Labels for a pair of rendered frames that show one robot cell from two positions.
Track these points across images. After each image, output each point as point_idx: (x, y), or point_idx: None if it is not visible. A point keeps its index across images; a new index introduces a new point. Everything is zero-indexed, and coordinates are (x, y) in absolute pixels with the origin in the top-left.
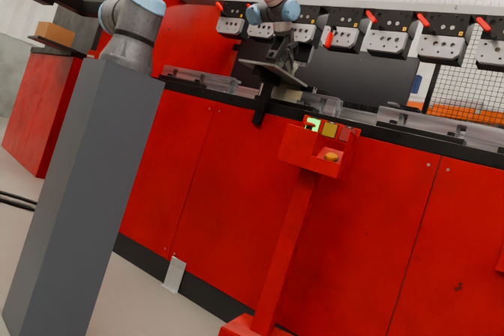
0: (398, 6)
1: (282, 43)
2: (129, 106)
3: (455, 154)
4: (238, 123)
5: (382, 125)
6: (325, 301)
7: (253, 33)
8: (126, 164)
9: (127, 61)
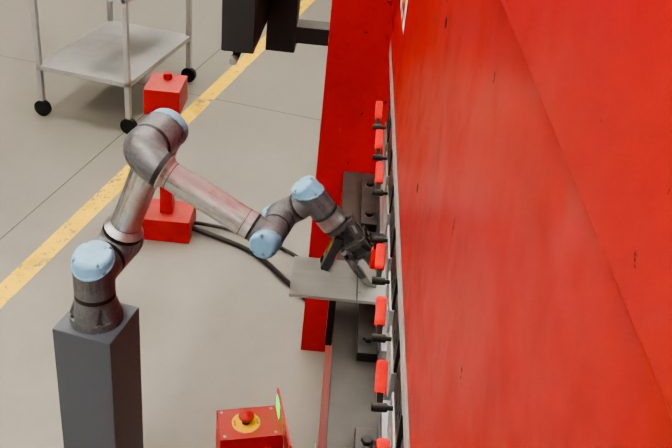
0: (397, 255)
1: (331, 246)
2: (84, 363)
3: None
4: None
5: (354, 439)
6: None
7: (383, 178)
8: (101, 407)
9: (74, 324)
